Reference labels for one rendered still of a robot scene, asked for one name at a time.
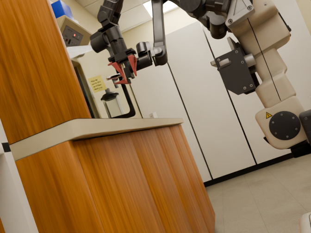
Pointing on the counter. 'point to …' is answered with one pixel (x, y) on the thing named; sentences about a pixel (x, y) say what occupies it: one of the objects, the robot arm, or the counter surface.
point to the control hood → (64, 20)
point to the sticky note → (97, 83)
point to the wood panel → (35, 71)
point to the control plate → (67, 33)
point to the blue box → (61, 9)
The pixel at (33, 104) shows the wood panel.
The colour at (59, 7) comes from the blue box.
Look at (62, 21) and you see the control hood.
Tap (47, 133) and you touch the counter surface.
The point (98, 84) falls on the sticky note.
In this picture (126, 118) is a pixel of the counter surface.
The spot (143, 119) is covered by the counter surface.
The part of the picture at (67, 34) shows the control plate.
